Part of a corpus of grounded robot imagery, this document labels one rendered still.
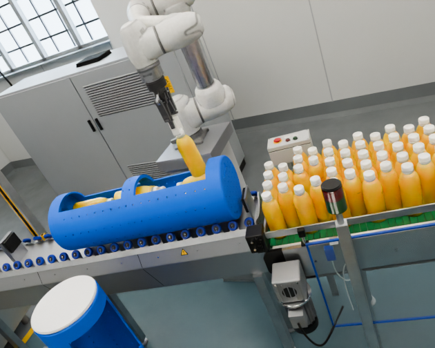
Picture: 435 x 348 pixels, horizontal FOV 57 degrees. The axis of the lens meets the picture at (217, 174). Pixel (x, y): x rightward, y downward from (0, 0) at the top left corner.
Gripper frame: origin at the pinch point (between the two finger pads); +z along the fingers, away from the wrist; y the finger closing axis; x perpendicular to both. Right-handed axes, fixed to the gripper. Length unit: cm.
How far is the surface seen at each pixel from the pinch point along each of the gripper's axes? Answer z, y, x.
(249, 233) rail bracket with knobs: 44, 21, 19
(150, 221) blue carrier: 33.9, 13.4, -23.9
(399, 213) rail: 47, 19, 74
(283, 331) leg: 123, 8, 10
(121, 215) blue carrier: 28.6, 12.1, -35.8
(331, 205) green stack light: 24, 38, 53
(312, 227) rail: 47, 20, 43
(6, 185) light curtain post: 21, -33, -130
